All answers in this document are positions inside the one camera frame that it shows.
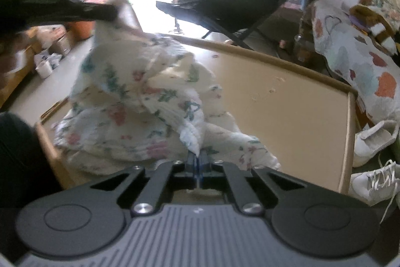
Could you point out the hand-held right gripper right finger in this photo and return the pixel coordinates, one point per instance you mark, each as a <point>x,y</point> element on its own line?
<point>204,173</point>

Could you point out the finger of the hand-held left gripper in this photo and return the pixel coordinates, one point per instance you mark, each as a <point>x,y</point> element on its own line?
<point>93,13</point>

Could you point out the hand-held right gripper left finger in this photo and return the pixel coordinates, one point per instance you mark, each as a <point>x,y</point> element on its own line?
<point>192,171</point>

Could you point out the white floral shirt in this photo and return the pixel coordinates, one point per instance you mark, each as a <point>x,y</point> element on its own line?
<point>134,98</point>

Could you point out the white plastic bag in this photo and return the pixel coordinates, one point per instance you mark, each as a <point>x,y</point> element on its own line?
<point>47,65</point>

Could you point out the person's dark clothing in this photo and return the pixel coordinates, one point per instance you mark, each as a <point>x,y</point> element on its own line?
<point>25,160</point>

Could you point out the white lace sneaker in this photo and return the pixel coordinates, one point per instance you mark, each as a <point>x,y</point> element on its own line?
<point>372,184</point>

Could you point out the white flat shoe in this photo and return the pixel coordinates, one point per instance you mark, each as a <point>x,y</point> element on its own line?
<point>373,142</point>

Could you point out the heart print quilt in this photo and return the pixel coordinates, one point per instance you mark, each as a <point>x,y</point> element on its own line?
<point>353,66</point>

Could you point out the brown white plush toy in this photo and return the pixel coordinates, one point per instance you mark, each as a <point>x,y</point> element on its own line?
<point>375,26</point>

